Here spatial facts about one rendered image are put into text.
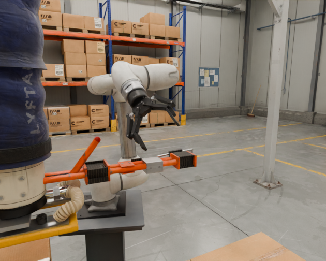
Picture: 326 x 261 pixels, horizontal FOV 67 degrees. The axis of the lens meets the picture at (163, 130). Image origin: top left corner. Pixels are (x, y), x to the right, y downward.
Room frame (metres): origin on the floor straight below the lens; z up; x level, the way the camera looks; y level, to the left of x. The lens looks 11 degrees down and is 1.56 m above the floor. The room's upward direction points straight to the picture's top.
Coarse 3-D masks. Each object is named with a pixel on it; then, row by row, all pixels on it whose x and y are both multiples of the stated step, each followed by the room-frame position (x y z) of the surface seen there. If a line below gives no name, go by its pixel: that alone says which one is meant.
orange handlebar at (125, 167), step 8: (168, 160) 0.97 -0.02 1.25; (112, 168) 0.84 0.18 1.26; (120, 168) 0.85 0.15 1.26; (128, 168) 0.86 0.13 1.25; (136, 168) 0.87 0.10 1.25; (144, 168) 0.88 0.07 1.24; (56, 176) 0.77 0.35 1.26; (64, 176) 0.77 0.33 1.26; (72, 176) 0.78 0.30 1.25; (80, 176) 0.79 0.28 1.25
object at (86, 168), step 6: (90, 162) 0.87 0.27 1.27; (96, 162) 0.88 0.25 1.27; (102, 162) 0.89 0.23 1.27; (84, 168) 0.79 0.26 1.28; (90, 168) 0.82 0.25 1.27; (96, 168) 0.80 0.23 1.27; (102, 168) 0.80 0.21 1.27; (108, 168) 0.82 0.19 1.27; (90, 174) 0.79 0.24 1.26; (96, 174) 0.80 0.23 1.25; (102, 174) 0.81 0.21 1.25; (108, 174) 0.82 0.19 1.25; (84, 180) 0.82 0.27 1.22; (90, 180) 0.78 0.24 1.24; (96, 180) 0.79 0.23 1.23; (102, 180) 0.80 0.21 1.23; (108, 180) 0.81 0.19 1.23
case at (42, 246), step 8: (40, 240) 0.87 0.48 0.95; (48, 240) 0.87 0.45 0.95; (8, 248) 0.83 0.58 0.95; (16, 248) 0.83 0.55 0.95; (24, 248) 0.83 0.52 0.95; (32, 248) 0.83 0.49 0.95; (40, 248) 0.83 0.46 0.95; (48, 248) 0.83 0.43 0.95; (0, 256) 0.78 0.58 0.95; (8, 256) 0.78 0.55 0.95; (16, 256) 0.78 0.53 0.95; (24, 256) 0.78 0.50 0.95; (32, 256) 0.78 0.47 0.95; (40, 256) 0.78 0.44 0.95; (48, 256) 0.78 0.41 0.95
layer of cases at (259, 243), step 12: (240, 240) 1.46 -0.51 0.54; (252, 240) 1.46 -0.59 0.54; (264, 240) 1.46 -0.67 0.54; (216, 252) 1.34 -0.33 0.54; (228, 252) 1.34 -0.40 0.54; (240, 252) 1.34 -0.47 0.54; (252, 252) 1.34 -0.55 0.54; (264, 252) 1.34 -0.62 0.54; (276, 252) 1.34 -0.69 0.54; (288, 252) 1.34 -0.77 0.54
